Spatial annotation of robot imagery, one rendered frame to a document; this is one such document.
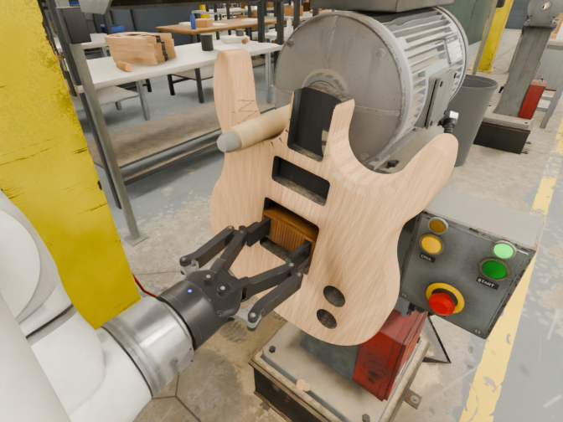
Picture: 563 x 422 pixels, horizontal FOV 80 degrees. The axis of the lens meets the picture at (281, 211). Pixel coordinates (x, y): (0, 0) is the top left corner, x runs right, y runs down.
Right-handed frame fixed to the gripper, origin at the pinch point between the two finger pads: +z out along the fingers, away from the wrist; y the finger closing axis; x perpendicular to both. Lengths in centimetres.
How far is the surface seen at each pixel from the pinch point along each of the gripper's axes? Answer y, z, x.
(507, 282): 28.8, 15.8, 0.3
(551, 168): 59, 338, -98
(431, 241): 17.3, 15.3, 0.9
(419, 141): 4.0, 42.5, 3.8
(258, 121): -6.6, -0.2, 16.5
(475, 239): 22.3, 15.8, 4.6
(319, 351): 2, 32, -75
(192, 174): -186, 127, -134
